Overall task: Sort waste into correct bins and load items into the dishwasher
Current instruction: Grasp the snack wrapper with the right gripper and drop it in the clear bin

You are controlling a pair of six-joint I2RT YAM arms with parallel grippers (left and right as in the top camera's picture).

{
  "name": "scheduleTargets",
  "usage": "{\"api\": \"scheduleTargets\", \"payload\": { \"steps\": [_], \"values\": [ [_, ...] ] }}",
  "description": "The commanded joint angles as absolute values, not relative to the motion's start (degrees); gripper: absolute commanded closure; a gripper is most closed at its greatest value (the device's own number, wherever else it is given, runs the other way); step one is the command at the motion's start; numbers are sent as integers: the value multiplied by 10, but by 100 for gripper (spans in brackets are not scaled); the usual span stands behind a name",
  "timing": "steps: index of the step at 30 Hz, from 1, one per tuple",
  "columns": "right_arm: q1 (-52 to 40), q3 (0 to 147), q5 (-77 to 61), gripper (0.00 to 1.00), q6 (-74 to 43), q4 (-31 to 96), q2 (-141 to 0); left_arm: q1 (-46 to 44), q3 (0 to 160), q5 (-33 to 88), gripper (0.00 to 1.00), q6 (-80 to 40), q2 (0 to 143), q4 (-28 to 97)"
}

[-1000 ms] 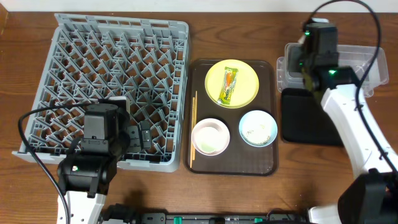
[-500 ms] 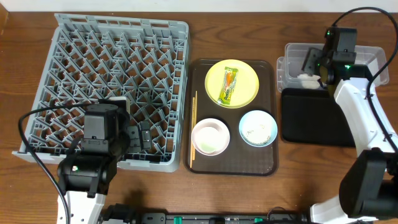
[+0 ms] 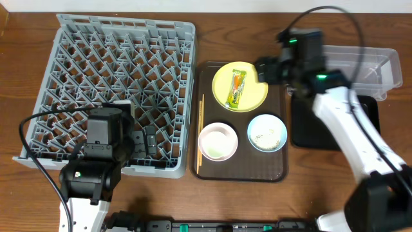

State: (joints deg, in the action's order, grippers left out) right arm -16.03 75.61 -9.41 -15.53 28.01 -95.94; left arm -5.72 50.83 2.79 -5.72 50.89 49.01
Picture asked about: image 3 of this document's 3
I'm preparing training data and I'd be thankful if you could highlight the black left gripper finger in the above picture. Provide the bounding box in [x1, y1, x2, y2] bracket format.
[132, 131, 145, 159]
[144, 126, 157, 157]

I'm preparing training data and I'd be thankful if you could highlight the green snack wrapper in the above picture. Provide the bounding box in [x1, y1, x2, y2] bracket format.
[225, 69, 247, 109]

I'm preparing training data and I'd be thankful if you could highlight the light blue bowl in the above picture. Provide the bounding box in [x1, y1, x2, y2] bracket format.
[247, 114, 288, 153]

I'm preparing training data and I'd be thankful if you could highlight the white cup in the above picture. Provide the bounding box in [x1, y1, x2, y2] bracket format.
[203, 131, 230, 160]

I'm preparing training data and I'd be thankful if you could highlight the rice food waste pile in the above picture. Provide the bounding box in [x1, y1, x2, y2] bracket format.
[251, 129, 281, 151]

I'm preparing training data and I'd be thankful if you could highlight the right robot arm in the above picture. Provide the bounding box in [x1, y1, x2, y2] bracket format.
[255, 29, 411, 231]

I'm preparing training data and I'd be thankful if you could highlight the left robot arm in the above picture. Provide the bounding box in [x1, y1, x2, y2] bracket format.
[59, 100, 154, 231]

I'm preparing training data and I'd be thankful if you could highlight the black waste tray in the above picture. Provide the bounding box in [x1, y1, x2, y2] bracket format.
[290, 95, 380, 151]

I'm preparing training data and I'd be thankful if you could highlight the yellow plate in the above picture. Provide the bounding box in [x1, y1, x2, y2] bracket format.
[212, 61, 268, 113]

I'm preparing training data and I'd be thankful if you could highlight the grey plastic dish rack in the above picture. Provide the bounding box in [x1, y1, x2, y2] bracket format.
[26, 14, 196, 179]

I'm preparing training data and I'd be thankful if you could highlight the brown serving tray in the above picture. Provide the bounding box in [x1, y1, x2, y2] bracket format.
[191, 61, 288, 182]

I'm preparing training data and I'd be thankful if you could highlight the clear plastic bin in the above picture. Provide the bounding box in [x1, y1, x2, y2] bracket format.
[323, 45, 403, 101]

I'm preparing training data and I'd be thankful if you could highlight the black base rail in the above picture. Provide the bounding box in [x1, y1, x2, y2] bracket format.
[102, 211, 319, 232]

